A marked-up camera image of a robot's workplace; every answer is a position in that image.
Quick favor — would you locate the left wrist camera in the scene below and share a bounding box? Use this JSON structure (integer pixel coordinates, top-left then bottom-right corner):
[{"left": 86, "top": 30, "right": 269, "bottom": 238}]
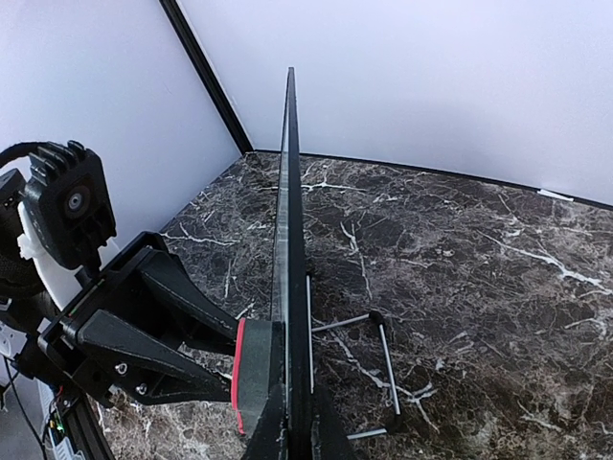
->
[{"left": 0, "top": 139, "right": 119, "bottom": 308}]

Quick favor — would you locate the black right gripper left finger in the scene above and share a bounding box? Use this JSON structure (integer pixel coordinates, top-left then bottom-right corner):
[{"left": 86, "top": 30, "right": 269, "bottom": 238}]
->
[{"left": 243, "top": 364, "right": 288, "bottom": 459}]

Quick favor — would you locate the red bone-shaped eraser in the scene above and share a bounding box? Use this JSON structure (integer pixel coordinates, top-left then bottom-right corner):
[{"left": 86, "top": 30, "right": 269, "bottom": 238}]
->
[{"left": 230, "top": 318, "right": 273, "bottom": 436}]

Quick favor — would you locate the black left corner post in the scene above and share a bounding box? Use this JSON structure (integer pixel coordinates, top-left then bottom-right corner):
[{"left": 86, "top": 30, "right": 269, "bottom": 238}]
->
[{"left": 159, "top": 0, "right": 255, "bottom": 154}]

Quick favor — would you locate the silver wire whiteboard stand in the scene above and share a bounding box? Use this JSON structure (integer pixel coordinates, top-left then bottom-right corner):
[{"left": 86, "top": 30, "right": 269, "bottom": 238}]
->
[{"left": 305, "top": 272, "right": 404, "bottom": 441}]

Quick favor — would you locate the white whiteboard black frame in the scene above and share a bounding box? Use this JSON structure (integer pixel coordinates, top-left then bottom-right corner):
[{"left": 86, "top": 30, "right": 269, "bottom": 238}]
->
[{"left": 273, "top": 67, "right": 312, "bottom": 459}]

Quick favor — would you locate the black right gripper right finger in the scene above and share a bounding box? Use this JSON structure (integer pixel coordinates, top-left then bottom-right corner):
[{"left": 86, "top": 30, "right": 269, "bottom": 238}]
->
[{"left": 310, "top": 385, "right": 357, "bottom": 460}]

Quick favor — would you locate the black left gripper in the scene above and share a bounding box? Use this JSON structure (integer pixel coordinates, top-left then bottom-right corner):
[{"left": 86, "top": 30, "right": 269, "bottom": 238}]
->
[{"left": 18, "top": 232, "right": 238, "bottom": 406}]

